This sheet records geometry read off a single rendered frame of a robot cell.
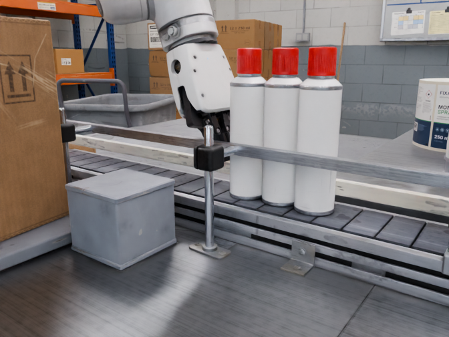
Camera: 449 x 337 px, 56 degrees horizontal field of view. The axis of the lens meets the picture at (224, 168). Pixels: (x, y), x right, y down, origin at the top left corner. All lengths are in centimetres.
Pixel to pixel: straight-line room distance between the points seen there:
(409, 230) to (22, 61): 51
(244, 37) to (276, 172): 327
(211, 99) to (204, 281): 25
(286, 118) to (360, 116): 444
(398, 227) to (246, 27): 335
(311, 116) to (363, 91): 443
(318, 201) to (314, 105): 12
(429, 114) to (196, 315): 73
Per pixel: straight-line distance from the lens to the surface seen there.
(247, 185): 58
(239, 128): 57
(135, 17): 63
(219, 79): 62
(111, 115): 266
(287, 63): 54
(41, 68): 60
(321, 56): 52
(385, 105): 490
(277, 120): 54
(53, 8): 464
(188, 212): 62
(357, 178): 73
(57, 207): 64
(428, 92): 101
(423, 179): 47
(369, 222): 54
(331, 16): 504
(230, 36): 384
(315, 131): 51
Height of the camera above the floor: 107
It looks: 15 degrees down
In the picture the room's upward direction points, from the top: straight up
